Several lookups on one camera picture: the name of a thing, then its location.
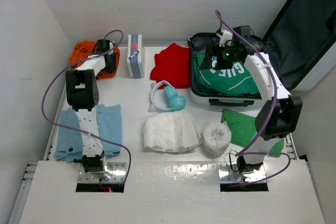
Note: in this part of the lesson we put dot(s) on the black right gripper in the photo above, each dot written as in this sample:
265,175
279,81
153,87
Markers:
214,49

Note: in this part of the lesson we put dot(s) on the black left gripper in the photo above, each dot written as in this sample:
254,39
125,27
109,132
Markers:
111,67

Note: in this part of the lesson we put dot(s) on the orange patterned cloth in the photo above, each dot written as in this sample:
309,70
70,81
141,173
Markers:
83,49

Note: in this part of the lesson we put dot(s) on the striped white wipes box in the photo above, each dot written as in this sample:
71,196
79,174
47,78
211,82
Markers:
135,56

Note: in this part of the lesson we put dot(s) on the green Guess t-shirt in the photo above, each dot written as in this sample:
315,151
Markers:
234,81

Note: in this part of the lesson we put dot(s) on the red cloth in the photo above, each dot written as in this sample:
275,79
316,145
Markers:
173,64

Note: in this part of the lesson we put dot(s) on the teal headphones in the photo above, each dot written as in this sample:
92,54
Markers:
175,102

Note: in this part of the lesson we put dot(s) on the white tissue roll pack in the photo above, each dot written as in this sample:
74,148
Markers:
216,138

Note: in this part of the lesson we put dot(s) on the white pleated skirt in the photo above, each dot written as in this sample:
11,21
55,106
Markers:
171,132

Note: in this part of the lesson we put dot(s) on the light blue shirt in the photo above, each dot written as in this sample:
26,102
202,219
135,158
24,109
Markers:
69,144

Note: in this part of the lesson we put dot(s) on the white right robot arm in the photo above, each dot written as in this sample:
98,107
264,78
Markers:
279,115

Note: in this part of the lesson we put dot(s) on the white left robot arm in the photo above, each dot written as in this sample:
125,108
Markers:
83,96

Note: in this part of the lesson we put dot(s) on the green towel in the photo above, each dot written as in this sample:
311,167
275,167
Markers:
242,127

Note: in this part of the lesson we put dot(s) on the open grey suitcase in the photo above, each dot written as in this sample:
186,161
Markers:
300,44

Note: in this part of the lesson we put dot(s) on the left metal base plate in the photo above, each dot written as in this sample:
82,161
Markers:
114,174

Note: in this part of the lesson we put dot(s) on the metal base plate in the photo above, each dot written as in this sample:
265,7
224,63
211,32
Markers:
114,174
228,176

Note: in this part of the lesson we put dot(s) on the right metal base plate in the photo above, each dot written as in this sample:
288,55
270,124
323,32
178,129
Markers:
228,176

